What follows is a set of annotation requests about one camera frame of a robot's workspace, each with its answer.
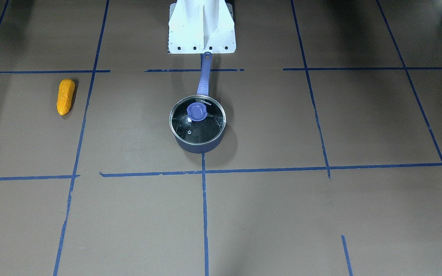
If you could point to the blue saucepan with handle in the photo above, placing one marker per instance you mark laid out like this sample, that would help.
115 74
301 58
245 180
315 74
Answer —
202 89

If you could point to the glass pot lid blue knob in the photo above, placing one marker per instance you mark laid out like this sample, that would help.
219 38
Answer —
197 120

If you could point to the yellow toy corn cob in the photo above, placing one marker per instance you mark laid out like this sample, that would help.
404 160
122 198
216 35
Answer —
65 96

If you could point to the white pedestal column with base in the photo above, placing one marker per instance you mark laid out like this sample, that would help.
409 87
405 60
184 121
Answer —
198 26

